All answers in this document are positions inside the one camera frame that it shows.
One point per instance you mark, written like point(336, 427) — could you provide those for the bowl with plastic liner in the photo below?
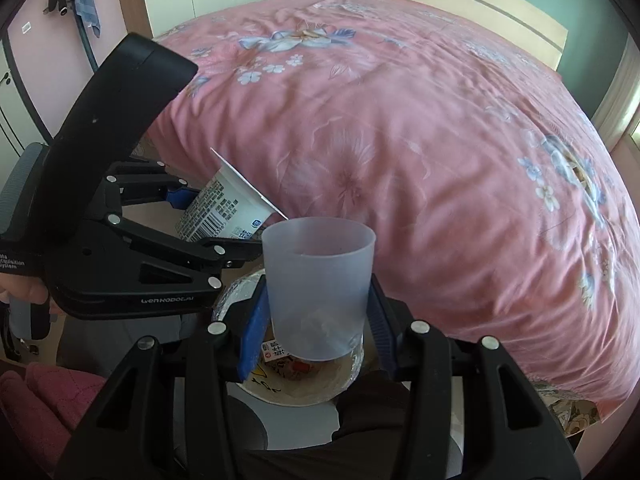
point(300, 395)

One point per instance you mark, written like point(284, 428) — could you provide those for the window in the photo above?
point(636, 132)

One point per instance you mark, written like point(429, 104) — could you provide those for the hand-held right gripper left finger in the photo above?
point(252, 330)

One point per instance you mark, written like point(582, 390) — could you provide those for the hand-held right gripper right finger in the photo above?
point(382, 330)

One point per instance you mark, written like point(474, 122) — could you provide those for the floral beige cloth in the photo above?
point(570, 410)

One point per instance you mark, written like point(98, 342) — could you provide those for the pink quilted cloth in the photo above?
point(40, 405)

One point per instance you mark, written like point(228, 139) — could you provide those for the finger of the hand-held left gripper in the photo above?
point(225, 251)
point(175, 196)

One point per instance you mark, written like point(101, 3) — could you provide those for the white yogurt cup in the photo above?
point(220, 205)

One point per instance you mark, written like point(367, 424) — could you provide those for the translucent plastic cup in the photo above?
point(320, 285)

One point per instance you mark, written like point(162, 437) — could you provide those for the cream curtain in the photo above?
point(617, 100)

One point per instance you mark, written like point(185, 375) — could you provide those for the dark cloth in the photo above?
point(370, 425)

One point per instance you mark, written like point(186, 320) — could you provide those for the cream headboard with butterfly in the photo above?
point(490, 15)

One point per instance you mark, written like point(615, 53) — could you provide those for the white door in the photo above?
point(20, 110)

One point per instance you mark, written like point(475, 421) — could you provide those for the white milk carton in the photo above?
point(280, 352)

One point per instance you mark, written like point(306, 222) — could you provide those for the person's left hand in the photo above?
point(20, 291)

